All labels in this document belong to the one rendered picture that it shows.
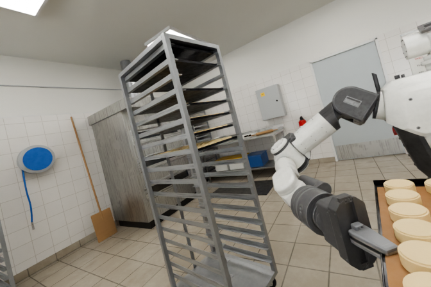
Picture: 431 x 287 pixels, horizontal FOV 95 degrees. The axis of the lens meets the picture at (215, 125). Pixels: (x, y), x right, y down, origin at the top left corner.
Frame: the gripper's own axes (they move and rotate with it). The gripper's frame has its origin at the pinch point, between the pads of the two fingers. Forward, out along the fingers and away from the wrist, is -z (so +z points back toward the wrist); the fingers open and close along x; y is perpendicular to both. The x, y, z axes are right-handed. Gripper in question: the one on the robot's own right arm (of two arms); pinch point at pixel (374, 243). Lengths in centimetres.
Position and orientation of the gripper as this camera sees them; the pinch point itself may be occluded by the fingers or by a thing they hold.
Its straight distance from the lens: 42.5
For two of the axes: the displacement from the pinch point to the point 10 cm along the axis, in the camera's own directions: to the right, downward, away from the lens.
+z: -1.1, 0.5, 9.9
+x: -2.5, -9.7, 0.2
